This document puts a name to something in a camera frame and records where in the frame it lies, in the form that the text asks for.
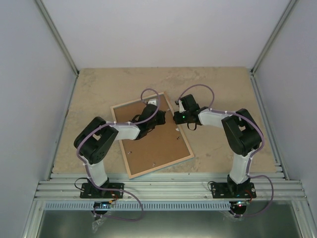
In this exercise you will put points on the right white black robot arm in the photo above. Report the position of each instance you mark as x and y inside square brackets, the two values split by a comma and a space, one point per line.
[243, 136]

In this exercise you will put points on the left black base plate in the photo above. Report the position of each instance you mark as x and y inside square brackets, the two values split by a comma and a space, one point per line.
[113, 191]

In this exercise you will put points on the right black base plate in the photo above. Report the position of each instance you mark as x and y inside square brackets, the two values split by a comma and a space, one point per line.
[231, 191]

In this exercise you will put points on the blue wooden picture frame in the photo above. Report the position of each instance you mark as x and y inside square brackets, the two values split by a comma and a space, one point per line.
[166, 145]

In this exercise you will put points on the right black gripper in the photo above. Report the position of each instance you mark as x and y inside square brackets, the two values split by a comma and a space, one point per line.
[177, 120]

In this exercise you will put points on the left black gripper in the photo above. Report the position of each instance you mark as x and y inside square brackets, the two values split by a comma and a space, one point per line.
[161, 114]

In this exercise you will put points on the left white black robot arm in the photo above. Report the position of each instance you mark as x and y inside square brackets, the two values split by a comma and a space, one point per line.
[94, 142]

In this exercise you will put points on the aluminium profile rail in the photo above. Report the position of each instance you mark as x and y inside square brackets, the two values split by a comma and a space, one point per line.
[170, 186]

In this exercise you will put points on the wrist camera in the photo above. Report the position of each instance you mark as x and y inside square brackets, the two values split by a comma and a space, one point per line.
[153, 102]
[180, 106]

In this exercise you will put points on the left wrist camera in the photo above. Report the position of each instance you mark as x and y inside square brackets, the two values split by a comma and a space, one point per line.
[153, 102]

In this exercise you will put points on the grey slotted cable duct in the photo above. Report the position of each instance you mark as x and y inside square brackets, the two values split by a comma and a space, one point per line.
[135, 206]

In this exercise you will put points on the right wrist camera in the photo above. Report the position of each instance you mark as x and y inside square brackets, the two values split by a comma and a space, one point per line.
[180, 106]

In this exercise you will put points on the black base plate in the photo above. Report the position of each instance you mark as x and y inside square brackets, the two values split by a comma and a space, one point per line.
[231, 191]
[113, 191]

